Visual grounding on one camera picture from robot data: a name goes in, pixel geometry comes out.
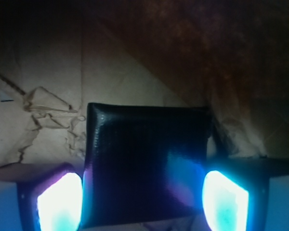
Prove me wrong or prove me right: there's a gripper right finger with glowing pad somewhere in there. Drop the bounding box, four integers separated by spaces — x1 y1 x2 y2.
202 158 289 231

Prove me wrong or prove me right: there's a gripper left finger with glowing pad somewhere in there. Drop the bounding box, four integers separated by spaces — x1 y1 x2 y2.
0 163 83 231

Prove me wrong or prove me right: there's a black box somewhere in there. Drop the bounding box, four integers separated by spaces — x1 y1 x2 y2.
81 103 212 228

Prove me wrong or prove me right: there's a brown paper bag tray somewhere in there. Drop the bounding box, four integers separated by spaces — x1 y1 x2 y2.
0 0 289 168

